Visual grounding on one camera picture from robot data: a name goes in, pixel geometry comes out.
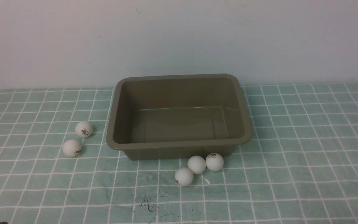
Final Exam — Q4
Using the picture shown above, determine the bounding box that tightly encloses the white ping-pong ball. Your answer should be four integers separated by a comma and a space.
205, 153, 224, 171
75, 121, 93, 138
62, 139, 82, 157
187, 156, 206, 174
174, 167, 194, 187

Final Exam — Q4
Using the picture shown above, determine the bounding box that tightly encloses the olive green plastic bin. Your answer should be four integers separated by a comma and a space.
106, 74, 252, 161

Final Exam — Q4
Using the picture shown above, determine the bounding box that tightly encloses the green checkered tablecloth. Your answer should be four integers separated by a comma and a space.
0, 83, 358, 224

